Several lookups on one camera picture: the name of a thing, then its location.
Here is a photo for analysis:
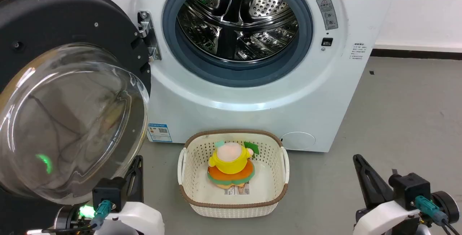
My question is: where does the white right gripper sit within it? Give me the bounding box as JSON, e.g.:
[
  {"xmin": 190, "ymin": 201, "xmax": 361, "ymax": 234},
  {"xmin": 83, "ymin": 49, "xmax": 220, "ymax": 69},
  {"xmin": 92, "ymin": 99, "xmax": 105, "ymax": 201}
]
[{"xmin": 352, "ymin": 154, "xmax": 422, "ymax": 235}]

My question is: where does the white doll tag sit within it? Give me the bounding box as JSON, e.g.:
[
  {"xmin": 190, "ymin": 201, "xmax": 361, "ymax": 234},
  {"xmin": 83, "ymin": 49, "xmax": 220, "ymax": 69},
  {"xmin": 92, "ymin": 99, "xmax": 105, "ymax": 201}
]
[{"xmin": 223, "ymin": 185, "xmax": 250, "ymax": 196}]

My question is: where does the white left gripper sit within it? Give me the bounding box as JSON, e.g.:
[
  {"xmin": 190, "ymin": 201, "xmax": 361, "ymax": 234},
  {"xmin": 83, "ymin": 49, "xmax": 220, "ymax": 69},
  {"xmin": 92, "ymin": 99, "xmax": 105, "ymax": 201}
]
[{"xmin": 95, "ymin": 155, "xmax": 165, "ymax": 235}]

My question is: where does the metal door hinge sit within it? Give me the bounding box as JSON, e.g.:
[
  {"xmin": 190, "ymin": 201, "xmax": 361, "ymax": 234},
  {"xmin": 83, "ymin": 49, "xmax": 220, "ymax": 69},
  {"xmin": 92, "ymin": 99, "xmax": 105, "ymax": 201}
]
[{"xmin": 137, "ymin": 10, "xmax": 162, "ymax": 62}]

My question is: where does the stainless steel washer drum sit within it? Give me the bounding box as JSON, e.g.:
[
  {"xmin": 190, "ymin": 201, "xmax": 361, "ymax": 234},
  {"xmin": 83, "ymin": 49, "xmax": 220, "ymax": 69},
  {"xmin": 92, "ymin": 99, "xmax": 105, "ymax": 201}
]
[{"xmin": 175, "ymin": 0, "xmax": 300, "ymax": 64}]

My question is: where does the white laundry basket brown rim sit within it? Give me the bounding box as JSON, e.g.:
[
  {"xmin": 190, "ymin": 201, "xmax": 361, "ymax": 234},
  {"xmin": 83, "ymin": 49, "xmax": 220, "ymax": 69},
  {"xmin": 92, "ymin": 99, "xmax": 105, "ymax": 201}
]
[{"xmin": 177, "ymin": 129, "xmax": 290, "ymax": 218}]

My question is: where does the teal left camera cable plug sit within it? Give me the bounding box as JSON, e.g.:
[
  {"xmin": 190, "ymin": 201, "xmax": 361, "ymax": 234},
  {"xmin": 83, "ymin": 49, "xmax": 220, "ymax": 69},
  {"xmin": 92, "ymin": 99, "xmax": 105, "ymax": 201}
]
[{"xmin": 90, "ymin": 199, "xmax": 112, "ymax": 231}]

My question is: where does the yellow orange plush doll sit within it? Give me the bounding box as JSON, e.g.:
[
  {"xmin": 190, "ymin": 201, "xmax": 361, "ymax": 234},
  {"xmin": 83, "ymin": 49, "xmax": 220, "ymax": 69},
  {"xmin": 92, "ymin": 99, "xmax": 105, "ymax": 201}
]
[{"xmin": 207, "ymin": 141, "xmax": 260, "ymax": 190}]

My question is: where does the white front-load washing machine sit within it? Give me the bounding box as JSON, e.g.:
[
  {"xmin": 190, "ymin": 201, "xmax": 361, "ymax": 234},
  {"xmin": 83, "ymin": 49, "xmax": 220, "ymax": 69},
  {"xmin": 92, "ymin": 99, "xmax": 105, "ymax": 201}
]
[{"xmin": 82, "ymin": 0, "xmax": 402, "ymax": 153}]

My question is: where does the grey warning sticker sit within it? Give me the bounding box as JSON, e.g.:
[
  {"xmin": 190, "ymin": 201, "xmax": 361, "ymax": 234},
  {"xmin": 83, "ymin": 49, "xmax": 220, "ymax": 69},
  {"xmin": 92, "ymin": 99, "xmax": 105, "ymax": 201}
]
[{"xmin": 316, "ymin": 0, "xmax": 339, "ymax": 31}]

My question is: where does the blue energy label sticker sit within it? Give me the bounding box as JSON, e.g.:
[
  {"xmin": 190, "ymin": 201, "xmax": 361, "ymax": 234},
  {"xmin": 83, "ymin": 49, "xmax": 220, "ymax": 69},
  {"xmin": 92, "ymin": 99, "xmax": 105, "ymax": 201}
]
[{"xmin": 147, "ymin": 122, "xmax": 173, "ymax": 143}]

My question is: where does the teal camera cable plug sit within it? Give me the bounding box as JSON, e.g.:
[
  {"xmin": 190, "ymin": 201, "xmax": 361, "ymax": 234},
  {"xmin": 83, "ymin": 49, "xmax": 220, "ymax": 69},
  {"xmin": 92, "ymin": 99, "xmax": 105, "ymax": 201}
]
[
  {"xmin": 414, "ymin": 196, "xmax": 449, "ymax": 225},
  {"xmin": 90, "ymin": 199, "xmax": 112, "ymax": 231}
]

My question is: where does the white text label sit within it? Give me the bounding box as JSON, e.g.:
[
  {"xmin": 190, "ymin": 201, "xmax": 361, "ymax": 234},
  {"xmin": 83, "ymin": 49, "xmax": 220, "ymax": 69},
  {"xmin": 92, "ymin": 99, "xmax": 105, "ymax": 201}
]
[{"xmin": 349, "ymin": 42, "xmax": 367, "ymax": 61}]

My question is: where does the round white filter cover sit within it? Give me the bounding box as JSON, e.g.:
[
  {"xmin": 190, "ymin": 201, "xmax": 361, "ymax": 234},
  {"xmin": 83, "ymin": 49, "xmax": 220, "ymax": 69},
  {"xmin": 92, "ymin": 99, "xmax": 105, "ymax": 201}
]
[{"xmin": 280, "ymin": 131, "xmax": 317, "ymax": 152}]

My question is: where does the black round glass washer door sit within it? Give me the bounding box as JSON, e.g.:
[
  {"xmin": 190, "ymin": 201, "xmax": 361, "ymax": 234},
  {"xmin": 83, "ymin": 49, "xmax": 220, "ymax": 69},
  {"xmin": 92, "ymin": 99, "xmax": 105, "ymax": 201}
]
[{"xmin": 0, "ymin": 0, "xmax": 152, "ymax": 206}]

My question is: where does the dark baseboard strip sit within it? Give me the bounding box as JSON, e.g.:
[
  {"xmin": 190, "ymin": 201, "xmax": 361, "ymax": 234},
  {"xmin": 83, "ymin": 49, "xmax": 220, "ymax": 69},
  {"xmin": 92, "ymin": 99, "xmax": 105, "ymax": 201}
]
[{"xmin": 371, "ymin": 48, "xmax": 462, "ymax": 61}]

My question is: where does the teal right camera cable plug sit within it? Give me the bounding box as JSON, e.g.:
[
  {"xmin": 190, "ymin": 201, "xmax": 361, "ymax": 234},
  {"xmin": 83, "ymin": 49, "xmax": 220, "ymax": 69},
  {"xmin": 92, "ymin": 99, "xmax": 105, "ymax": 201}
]
[{"xmin": 414, "ymin": 196, "xmax": 449, "ymax": 225}]

